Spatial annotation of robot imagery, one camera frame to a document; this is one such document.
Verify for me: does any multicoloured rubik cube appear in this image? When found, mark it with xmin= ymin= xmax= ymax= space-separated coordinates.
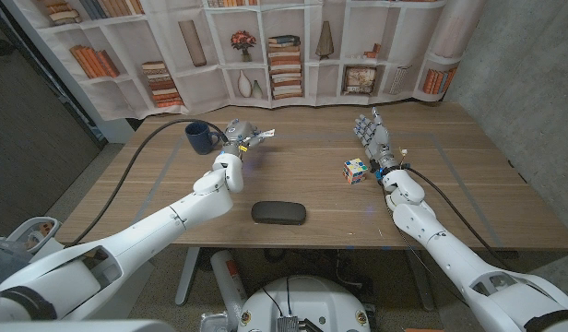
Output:
xmin=342 ymin=158 xmax=369 ymax=185

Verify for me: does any dark blue mug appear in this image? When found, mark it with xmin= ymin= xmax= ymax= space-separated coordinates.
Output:
xmin=184 ymin=121 xmax=221 ymax=156

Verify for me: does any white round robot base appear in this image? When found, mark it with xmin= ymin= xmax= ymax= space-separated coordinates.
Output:
xmin=236 ymin=275 xmax=372 ymax=332

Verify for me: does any foil tray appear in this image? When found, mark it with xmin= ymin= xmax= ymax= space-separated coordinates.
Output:
xmin=200 ymin=312 xmax=231 ymax=332

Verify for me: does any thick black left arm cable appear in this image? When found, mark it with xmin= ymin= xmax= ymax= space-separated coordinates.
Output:
xmin=69 ymin=118 xmax=230 ymax=248

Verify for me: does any white roll with orange label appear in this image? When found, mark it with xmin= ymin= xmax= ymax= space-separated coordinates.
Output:
xmin=209 ymin=250 xmax=249 ymax=331

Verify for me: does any person's leg in jeans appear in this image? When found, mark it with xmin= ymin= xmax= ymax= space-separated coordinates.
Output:
xmin=0 ymin=239 xmax=36 ymax=287

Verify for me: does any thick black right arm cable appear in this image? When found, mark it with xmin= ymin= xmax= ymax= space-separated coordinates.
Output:
xmin=402 ymin=164 xmax=512 ymax=269

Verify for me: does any printed bookshelf backdrop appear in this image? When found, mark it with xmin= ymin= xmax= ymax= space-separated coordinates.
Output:
xmin=2 ymin=0 xmax=486 ymax=122

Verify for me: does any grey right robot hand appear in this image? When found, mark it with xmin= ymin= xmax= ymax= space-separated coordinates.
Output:
xmin=353 ymin=106 xmax=400 ymax=172

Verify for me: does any white round frame with clutter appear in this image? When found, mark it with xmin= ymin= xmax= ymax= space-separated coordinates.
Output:
xmin=6 ymin=216 xmax=62 ymax=255

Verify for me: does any grey table leg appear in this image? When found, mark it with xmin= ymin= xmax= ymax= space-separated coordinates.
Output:
xmin=405 ymin=250 xmax=436 ymax=313
xmin=174 ymin=247 xmax=202 ymax=308

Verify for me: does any dark glasses case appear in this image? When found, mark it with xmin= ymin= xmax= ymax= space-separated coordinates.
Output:
xmin=251 ymin=200 xmax=308 ymax=226

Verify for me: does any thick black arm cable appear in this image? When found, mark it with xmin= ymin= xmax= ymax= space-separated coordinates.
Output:
xmin=402 ymin=164 xmax=512 ymax=269
xmin=69 ymin=118 xmax=230 ymax=248

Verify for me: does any white toothpaste tube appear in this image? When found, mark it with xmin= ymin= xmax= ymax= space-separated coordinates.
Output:
xmin=244 ymin=128 xmax=277 ymax=142

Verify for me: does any white robot torso edge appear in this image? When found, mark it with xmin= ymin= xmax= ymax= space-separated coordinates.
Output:
xmin=0 ymin=319 xmax=177 ymax=332

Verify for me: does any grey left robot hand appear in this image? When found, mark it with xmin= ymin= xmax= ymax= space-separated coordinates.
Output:
xmin=219 ymin=118 xmax=266 ymax=158

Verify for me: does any grey finned module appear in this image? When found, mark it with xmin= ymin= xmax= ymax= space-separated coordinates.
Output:
xmin=277 ymin=315 xmax=300 ymax=332

